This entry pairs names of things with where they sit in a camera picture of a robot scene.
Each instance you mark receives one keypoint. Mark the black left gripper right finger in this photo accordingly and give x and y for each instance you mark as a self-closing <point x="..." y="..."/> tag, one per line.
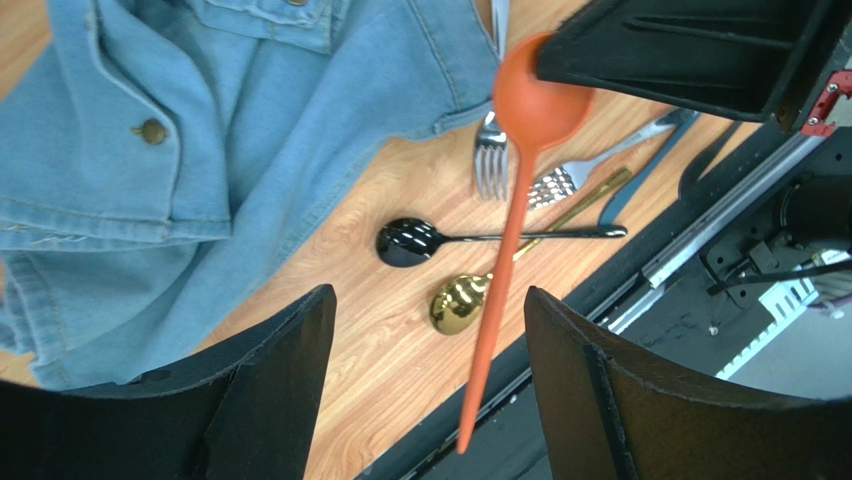
<point x="611" y="409"/>

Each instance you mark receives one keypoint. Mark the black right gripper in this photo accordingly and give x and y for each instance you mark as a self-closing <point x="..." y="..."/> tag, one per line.
<point x="750" y="61"/>

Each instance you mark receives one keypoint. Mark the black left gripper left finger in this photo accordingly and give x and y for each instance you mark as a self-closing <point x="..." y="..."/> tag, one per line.
<point x="245" y="408"/>

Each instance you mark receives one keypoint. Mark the gold metal spoon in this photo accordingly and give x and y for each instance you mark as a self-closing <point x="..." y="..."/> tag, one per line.
<point x="458" y="302"/>

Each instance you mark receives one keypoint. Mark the orange plastic spoon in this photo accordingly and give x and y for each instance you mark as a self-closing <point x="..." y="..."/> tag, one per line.
<point x="536" y="115"/>

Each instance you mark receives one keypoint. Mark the black metal spoon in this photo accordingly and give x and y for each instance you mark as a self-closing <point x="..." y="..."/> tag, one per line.
<point x="408" y="242"/>

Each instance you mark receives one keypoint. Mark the silver metal fork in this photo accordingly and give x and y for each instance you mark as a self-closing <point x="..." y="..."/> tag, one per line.
<point x="569" y="177"/>

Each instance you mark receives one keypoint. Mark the silver metal knife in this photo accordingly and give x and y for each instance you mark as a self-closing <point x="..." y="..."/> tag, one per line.
<point x="491" y="165"/>

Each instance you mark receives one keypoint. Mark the black plastic knife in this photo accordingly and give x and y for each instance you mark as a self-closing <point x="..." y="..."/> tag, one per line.
<point x="694" y="170"/>

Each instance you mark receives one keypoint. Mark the dark blue plastic knife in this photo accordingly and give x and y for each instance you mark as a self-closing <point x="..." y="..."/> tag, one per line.
<point x="639" y="173"/>

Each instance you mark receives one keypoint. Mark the light blue denim jacket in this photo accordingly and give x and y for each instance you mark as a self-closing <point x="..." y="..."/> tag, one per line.
<point x="161" y="160"/>

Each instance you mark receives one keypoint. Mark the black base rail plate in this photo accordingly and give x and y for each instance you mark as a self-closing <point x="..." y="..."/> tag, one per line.
<point x="719" y="275"/>

